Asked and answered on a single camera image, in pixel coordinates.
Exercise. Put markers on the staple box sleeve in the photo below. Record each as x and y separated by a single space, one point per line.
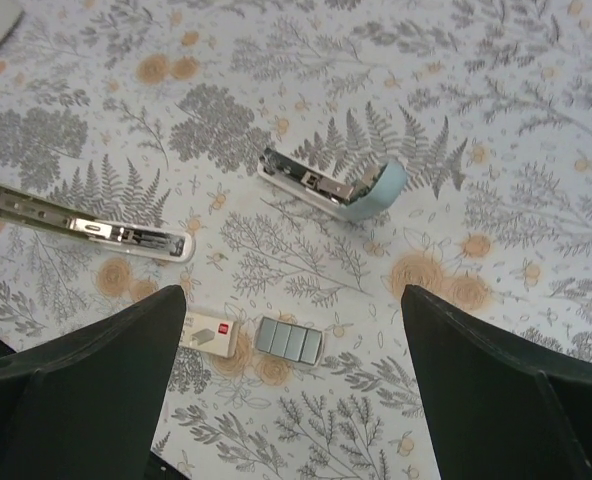
209 334

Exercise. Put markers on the floral table mat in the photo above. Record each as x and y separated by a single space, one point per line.
156 112

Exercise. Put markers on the staple tray with staples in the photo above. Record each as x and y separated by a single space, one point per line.
299 345

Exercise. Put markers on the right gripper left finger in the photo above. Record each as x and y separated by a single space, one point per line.
86 405

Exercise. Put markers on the beige stapler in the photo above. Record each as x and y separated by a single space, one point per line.
40 214

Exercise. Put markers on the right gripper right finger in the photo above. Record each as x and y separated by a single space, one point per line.
497 405

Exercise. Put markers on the light blue stapler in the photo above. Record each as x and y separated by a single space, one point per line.
368 196

